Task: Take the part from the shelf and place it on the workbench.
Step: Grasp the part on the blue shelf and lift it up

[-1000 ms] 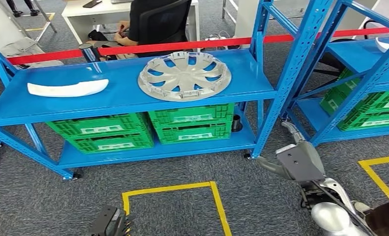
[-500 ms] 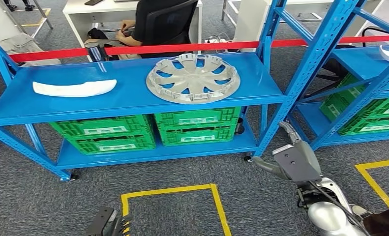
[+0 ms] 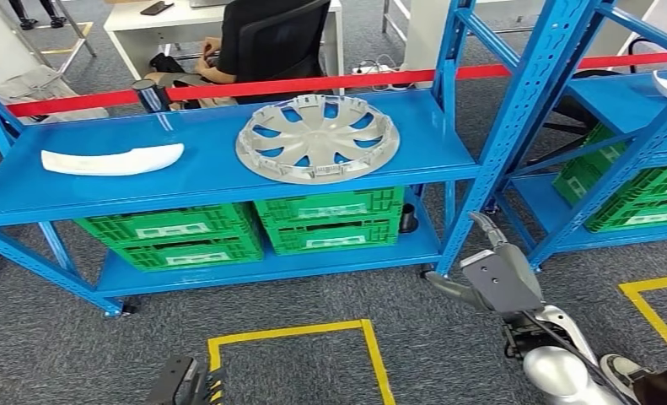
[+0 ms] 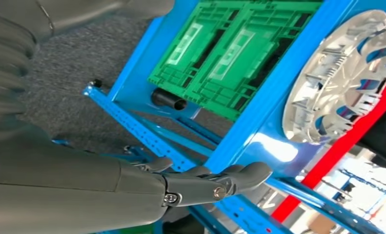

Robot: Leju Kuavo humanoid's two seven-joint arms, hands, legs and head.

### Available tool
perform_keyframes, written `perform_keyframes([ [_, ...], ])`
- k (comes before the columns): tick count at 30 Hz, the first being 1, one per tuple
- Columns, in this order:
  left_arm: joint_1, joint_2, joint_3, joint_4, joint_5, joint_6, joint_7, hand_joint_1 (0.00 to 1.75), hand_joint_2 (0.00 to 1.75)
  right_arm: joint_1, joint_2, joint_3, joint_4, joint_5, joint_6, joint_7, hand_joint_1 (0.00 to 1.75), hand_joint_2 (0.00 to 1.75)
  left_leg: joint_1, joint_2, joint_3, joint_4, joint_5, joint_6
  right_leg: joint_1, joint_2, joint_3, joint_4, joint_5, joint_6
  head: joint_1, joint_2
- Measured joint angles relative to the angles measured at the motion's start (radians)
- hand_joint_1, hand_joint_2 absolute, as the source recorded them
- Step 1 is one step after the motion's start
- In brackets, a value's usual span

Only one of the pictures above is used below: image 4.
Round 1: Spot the black cylinder tube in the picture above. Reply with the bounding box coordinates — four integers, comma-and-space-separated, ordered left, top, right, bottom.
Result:
150, 87, 188, 112

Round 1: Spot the red barrier belt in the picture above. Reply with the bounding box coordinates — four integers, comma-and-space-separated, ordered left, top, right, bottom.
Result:
271, 71, 386, 224

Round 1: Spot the green plastic crate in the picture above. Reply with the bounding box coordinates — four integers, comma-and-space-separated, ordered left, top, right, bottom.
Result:
147, 0, 243, 98
183, 1, 323, 123

